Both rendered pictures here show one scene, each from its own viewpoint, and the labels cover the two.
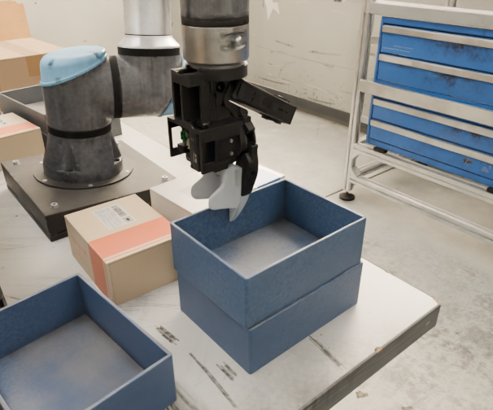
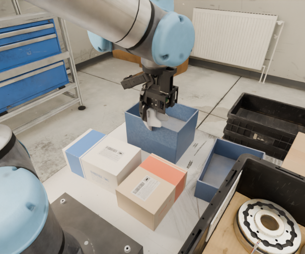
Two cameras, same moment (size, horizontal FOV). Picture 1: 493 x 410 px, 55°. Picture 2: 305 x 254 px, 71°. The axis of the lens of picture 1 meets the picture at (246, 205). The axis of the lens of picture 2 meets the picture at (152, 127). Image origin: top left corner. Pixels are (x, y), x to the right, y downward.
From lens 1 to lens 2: 0.90 m
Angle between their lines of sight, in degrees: 85
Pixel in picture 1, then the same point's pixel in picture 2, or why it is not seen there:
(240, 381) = (197, 141)
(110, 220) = (151, 186)
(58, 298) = (208, 189)
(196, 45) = not seen: hidden behind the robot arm
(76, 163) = (76, 247)
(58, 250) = (151, 244)
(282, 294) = (183, 116)
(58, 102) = (52, 227)
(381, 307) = not seen: hidden behind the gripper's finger
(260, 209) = (137, 124)
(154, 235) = (157, 162)
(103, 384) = (221, 171)
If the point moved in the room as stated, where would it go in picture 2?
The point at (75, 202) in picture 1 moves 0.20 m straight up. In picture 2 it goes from (115, 239) to (102, 179)
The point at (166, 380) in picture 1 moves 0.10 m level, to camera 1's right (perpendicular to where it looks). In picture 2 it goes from (218, 145) to (204, 128)
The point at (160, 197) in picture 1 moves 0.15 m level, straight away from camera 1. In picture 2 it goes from (123, 169) to (66, 191)
